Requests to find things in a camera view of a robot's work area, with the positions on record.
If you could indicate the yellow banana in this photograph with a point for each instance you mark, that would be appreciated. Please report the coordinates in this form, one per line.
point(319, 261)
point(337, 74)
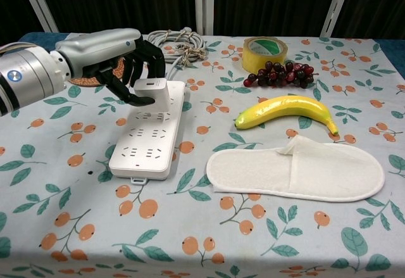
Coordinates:
point(284, 107)

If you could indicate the white charger plug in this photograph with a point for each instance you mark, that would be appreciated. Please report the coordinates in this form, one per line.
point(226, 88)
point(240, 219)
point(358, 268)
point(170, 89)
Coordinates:
point(159, 91)

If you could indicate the black pleated curtain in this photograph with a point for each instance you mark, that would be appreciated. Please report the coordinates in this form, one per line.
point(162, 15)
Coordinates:
point(376, 5)
point(12, 2)
point(272, 2)
point(120, 2)

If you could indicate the floral fruit print tablecloth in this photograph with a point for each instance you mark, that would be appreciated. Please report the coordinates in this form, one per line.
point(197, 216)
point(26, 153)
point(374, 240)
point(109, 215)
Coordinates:
point(202, 233)

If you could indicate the white power strip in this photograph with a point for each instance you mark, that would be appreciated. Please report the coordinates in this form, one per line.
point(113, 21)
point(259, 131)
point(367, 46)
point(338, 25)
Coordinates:
point(145, 157)

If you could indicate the blue table cover cloth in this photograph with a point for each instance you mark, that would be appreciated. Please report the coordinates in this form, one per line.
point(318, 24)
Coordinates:
point(38, 36)

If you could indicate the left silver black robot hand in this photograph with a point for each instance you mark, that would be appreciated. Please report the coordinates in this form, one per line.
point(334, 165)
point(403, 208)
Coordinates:
point(98, 48)

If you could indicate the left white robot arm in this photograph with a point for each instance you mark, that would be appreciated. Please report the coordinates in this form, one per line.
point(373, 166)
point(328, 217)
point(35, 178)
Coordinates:
point(28, 75)

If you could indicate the yellow packing tape roll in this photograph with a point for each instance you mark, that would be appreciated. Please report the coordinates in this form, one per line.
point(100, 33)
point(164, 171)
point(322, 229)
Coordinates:
point(253, 61)

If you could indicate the round woven rattan coaster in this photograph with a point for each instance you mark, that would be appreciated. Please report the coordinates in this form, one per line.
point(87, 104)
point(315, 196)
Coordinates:
point(85, 82)

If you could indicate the dark red grape bunch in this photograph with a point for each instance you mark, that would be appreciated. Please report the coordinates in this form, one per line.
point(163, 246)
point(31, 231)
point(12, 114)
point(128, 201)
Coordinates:
point(278, 75)

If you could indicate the white disposable slipper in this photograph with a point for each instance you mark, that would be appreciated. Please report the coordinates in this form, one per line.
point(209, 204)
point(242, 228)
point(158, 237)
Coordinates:
point(253, 172)

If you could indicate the white metal frame post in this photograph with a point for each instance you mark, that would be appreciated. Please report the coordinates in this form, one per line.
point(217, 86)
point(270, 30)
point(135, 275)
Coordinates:
point(41, 2)
point(337, 5)
point(204, 2)

